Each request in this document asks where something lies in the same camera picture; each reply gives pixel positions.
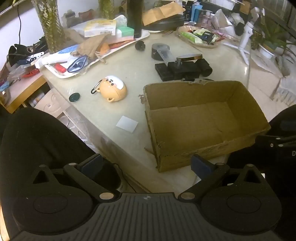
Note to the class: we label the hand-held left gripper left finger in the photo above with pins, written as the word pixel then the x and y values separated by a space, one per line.
pixel 92 165

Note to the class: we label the brown cloth pouch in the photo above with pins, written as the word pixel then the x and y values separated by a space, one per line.
pixel 89 45

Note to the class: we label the pink flat box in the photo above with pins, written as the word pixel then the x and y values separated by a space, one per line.
pixel 122 39

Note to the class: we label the small black knob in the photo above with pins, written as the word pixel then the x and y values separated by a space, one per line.
pixel 140 45

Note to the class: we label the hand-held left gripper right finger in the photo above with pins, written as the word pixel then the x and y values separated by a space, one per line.
pixel 201 168

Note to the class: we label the black cylinder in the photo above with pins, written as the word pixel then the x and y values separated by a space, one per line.
pixel 156 52

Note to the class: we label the white square paper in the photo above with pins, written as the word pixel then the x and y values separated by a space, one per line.
pixel 127 124

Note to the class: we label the white blue packet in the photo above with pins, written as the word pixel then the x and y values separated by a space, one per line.
pixel 62 53

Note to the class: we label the potted plant in white pot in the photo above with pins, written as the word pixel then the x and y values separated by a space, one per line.
pixel 266 51

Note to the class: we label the black snack packet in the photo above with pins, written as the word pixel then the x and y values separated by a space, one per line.
pixel 208 37

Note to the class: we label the green white wipes pack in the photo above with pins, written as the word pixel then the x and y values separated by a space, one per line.
pixel 190 37
pixel 200 31

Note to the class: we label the white drawer cabinet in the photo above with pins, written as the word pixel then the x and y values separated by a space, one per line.
pixel 52 102

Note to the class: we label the pink bottle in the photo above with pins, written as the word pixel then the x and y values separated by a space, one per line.
pixel 207 18

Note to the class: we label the row of cosmetic boxes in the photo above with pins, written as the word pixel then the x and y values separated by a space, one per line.
pixel 192 10

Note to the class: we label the small red item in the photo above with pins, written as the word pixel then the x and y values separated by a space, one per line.
pixel 59 68

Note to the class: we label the green tissue box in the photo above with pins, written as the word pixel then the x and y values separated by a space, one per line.
pixel 126 31

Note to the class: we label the black thermos bottle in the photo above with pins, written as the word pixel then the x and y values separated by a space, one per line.
pixel 134 18

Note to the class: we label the blue-rimmed black pouch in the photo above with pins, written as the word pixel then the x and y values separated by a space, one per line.
pixel 77 64

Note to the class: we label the yellow bear-shaped case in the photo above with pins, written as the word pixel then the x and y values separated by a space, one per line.
pixel 113 89

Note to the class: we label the amber tape roll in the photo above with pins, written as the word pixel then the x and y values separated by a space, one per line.
pixel 182 58

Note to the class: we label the white tray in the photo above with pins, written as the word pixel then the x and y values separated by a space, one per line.
pixel 144 34

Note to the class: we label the small jar with black lid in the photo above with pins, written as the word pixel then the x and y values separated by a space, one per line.
pixel 69 18

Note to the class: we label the brown paper envelope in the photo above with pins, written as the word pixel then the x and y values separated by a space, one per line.
pixel 159 12

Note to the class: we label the dark green round cap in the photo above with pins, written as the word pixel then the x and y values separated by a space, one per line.
pixel 74 97

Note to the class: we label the large black box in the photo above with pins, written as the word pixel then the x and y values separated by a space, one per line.
pixel 185 70

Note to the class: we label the clear snack bowl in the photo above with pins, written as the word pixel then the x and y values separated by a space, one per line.
pixel 208 45

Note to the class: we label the white plastic bag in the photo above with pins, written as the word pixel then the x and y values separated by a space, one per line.
pixel 220 19

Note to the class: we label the wooden side table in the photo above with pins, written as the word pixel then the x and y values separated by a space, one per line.
pixel 23 89

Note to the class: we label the black zip case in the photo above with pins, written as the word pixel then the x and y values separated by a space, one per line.
pixel 166 24

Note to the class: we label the large glass vase with bamboo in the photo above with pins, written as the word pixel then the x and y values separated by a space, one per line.
pixel 49 25

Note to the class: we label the white gimbal tripod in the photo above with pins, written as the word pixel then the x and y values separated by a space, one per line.
pixel 246 34

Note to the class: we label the cardboard box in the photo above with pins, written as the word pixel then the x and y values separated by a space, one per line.
pixel 196 120

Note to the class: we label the yellow white carton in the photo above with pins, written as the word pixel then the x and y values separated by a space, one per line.
pixel 99 27

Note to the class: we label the silver textured strip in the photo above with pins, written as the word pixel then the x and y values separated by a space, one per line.
pixel 167 55

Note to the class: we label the orange packet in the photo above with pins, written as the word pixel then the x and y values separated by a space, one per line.
pixel 104 48

